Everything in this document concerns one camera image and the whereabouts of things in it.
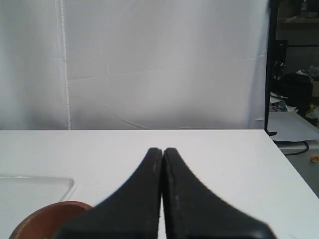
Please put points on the black metal stand pole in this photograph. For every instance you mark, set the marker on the black metal stand pole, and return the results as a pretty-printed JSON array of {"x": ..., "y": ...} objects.
[{"x": 271, "y": 67}]

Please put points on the brown wooden mortar bowl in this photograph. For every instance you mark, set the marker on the brown wooden mortar bowl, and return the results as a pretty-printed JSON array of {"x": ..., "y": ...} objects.
[{"x": 43, "y": 223}]

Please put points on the white plastic tray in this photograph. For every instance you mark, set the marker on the white plastic tray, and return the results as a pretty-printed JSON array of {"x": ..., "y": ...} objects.
[{"x": 34, "y": 189}]

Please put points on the cluttered background shelf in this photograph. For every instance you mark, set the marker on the cluttered background shelf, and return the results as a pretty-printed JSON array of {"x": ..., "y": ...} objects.
[{"x": 295, "y": 57}]

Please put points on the white backdrop curtain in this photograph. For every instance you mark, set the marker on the white backdrop curtain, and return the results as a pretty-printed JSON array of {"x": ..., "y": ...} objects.
[{"x": 133, "y": 64}]

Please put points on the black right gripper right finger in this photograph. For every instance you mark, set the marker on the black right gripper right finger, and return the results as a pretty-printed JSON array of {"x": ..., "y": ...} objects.
[{"x": 192, "y": 211}]

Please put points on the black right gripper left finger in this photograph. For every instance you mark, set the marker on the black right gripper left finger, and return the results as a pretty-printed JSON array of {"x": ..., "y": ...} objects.
[{"x": 132, "y": 212}]

